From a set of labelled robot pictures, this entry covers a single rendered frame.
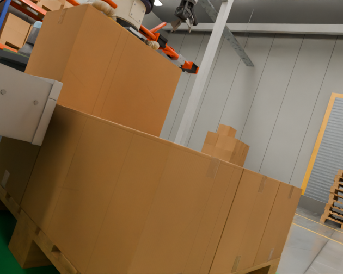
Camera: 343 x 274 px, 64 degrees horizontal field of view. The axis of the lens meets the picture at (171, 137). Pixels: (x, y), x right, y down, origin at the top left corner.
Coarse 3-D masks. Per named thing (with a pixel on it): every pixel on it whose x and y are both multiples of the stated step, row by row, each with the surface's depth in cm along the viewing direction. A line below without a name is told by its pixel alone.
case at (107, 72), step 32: (64, 32) 110; (96, 32) 108; (128, 32) 118; (32, 64) 124; (64, 64) 103; (96, 64) 111; (128, 64) 122; (160, 64) 135; (64, 96) 104; (96, 96) 114; (128, 96) 126; (160, 96) 140; (160, 128) 145
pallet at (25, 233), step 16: (0, 192) 112; (0, 208) 124; (16, 208) 100; (16, 224) 97; (32, 224) 91; (16, 240) 94; (32, 240) 88; (48, 240) 82; (16, 256) 92; (32, 256) 89; (48, 256) 80; (64, 256) 76; (64, 272) 74; (240, 272) 111; (256, 272) 143; (272, 272) 145
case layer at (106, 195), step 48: (0, 144) 125; (48, 144) 97; (96, 144) 79; (144, 144) 67; (48, 192) 89; (96, 192) 74; (144, 192) 63; (192, 192) 72; (240, 192) 94; (288, 192) 134; (96, 240) 70; (144, 240) 63; (192, 240) 78; (240, 240) 104
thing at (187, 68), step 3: (189, 63) 179; (192, 63) 177; (183, 66) 181; (186, 66) 180; (189, 66) 178; (192, 66) 180; (195, 66) 183; (183, 69) 183; (186, 69) 181; (189, 69) 179; (192, 69) 181; (195, 69) 183; (198, 69) 183; (189, 72) 186; (192, 72) 184; (195, 72) 183
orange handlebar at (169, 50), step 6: (66, 0) 139; (72, 0) 140; (102, 0) 125; (108, 0) 125; (114, 6) 128; (144, 30) 145; (150, 36) 149; (168, 48) 160; (168, 54) 167; (174, 54) 166
